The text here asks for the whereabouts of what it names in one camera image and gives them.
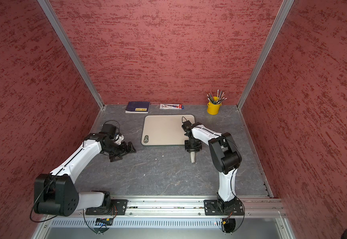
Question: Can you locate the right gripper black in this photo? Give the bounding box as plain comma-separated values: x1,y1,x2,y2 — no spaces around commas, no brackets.
185,137,203,153

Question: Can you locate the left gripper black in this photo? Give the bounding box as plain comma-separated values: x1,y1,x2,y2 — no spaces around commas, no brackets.
103,141,136,161

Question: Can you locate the knife with cream handle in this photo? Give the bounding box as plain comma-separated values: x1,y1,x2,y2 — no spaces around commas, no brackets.
190,151,196,163

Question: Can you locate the beige cutting board green rim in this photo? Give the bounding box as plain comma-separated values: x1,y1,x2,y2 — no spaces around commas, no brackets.
141,115,195,146

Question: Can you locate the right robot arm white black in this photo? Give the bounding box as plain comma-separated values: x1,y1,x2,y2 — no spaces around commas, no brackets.
181,120,242,214

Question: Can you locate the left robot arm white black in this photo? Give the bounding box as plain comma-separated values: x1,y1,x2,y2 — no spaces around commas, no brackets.
32,123,136,217

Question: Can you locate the yellow pencil cup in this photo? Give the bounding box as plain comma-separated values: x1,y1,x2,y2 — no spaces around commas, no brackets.
207,97,222,115

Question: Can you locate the dark blue notebook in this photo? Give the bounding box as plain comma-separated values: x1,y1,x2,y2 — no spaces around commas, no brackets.
125,101,150,114

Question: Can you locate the white red blue box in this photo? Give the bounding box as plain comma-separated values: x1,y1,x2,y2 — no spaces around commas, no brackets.
160,104,184,110

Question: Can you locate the bundle of pencils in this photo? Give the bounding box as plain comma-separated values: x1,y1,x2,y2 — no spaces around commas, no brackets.
206,90,227,105

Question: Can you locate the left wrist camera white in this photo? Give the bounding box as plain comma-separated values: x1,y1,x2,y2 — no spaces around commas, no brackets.
113,134,124,145

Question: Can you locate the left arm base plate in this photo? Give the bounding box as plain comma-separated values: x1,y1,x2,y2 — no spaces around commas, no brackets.
85,199,128,216

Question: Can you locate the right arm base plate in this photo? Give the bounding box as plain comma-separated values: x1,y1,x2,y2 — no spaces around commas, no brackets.
203,199,245,216

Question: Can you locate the aluminium front rail frame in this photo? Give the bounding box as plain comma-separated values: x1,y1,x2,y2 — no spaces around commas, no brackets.
33,196,295,239

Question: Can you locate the left corner aluminium post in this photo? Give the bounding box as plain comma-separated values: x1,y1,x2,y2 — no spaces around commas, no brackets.
37,0,105,110

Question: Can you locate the corner aluminium post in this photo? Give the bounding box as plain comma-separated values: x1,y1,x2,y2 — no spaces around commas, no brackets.
37,0,105,110
237,0,294,111

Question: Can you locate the right corner aluminium post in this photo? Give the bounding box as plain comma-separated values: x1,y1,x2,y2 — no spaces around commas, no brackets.
237,0,294,111

